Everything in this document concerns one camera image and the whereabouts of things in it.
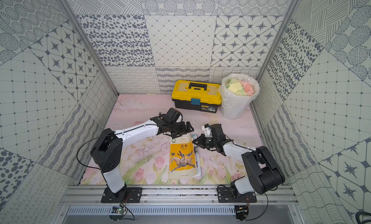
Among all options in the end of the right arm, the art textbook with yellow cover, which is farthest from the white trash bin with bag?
the art textbook with yellow cover

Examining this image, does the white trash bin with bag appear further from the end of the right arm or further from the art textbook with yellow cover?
the art textbook with yellow cover

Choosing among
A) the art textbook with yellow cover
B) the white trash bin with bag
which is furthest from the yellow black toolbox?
the art textbook with yellow cover

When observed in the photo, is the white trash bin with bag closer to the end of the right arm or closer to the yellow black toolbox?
the yellow black toolbox

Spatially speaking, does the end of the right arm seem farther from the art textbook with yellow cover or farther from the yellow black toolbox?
the yellow black toolbox

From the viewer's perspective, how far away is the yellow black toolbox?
992 mm

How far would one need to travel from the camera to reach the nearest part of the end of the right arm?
70cm

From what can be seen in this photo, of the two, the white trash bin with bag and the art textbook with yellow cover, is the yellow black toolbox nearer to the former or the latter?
the white trash bin with bag

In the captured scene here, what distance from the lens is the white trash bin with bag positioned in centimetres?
85

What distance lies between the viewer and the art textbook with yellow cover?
817 mm
